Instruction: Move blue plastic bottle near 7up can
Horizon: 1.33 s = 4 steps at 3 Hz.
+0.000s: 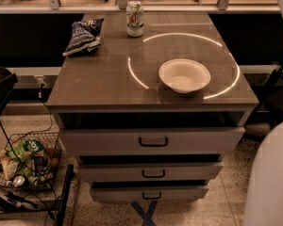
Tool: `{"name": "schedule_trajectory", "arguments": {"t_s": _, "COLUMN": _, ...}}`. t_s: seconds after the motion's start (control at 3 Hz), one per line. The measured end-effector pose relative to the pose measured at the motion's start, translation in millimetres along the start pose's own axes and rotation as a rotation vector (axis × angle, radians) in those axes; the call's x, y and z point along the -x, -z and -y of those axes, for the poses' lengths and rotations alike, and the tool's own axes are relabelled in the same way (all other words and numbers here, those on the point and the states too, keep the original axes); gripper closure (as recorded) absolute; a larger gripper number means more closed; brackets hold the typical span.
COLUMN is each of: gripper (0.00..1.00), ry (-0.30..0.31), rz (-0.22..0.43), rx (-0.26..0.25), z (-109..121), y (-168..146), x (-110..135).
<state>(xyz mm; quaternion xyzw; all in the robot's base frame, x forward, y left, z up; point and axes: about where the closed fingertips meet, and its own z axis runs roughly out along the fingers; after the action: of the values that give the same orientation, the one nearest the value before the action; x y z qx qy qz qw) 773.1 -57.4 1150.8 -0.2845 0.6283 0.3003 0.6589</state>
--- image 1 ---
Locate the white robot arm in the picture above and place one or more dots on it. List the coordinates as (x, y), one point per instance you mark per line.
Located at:
(264, 199)

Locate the green 7up can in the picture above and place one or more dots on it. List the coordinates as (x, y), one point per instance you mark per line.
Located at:
(134, 19)

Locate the grey drawer cabinet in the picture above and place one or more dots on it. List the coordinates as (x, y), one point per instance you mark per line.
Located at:
(118, 87)

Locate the white paper bowl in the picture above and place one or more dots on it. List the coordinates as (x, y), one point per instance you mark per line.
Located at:
(184, 75)

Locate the top grey drawer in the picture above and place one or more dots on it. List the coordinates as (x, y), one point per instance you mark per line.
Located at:
(150, 141)

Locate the grey drawer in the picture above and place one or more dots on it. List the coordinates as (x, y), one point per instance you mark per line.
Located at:
(150, 172)
(130, 194)
(150, 141)

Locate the middle grey drawer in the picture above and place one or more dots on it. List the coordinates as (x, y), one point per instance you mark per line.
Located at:
(150, 172)

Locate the dark blue chip bag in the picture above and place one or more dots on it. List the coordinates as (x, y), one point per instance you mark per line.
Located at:
(85, 37)

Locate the bottom grey drawer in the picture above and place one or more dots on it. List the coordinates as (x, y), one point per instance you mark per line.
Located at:
(130, 194)

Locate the black stand leg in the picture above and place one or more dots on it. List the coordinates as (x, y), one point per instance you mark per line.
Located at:
(64, 195)

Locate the black office chair base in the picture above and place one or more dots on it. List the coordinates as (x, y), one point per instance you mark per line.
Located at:
(270, 97)

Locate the wire basket with snacks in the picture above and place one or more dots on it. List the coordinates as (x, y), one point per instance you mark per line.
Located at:
(30, 161)

